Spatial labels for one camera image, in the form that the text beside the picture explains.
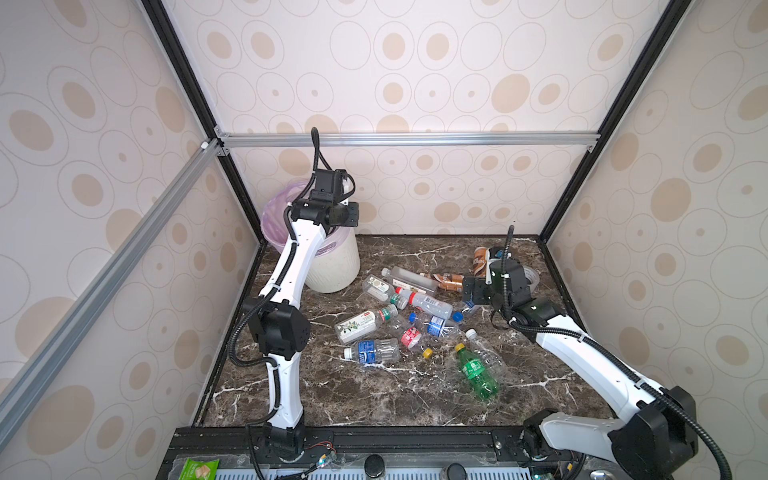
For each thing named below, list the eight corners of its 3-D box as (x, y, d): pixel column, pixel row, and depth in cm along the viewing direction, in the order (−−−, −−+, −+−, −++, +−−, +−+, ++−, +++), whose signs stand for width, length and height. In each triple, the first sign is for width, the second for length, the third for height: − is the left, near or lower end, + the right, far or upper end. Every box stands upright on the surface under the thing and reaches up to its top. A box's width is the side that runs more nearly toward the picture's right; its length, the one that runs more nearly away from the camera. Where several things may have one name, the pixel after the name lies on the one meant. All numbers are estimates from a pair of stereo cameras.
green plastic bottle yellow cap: (487, 403, 82) (492, 398, 78) (446, 359, 90) (448, 351, 86) (500, 390, 85) (506, 383, 80) (459, 347, 92) (462, 339, 88)
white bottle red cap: (392, 300, 100) (392, 296, 98) (397, 289, 103) (397, 285, 101) (449, 321, 95) (450, 317, 93) (453, 310, 98) (455, 306, 96)
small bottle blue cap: (406, 329, 95) (406, 322, 92) (410, 315, 99) (411, 308, 95) (451, 342, 93) (453, 335, 89) (454, 328, 96) (456, 321, 92)
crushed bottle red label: (408, 352, 92) (409, 344, 87) (385, 329, 96) (385, 320, 92) (421, 340, 94) (422, 331, 89) (398, 318, 99) (398, 309, 94)
